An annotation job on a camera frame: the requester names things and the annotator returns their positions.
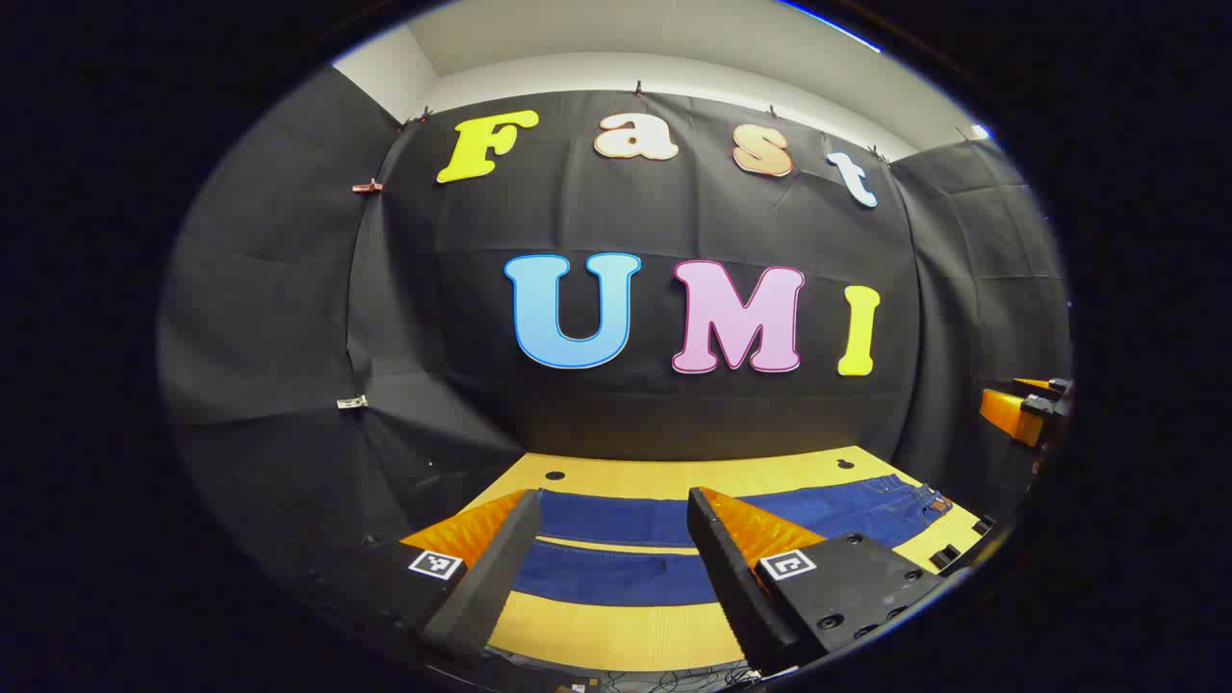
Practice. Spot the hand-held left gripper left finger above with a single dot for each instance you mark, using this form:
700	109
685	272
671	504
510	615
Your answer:
486	587

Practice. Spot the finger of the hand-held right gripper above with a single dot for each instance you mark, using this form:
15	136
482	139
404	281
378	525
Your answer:
1013	416

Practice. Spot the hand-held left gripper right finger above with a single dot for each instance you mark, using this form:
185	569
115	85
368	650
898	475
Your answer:
736	587

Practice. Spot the blue denim jeans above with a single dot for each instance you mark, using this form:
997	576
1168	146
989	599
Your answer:
616	577

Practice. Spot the black table clamp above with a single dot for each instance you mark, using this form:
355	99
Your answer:
982	525
943	555

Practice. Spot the white clip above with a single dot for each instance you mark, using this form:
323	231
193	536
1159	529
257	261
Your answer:
351	401

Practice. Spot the black backdrop cloth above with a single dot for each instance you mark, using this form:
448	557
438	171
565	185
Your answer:
433	289

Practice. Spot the red clip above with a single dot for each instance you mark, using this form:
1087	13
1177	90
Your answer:
366	186

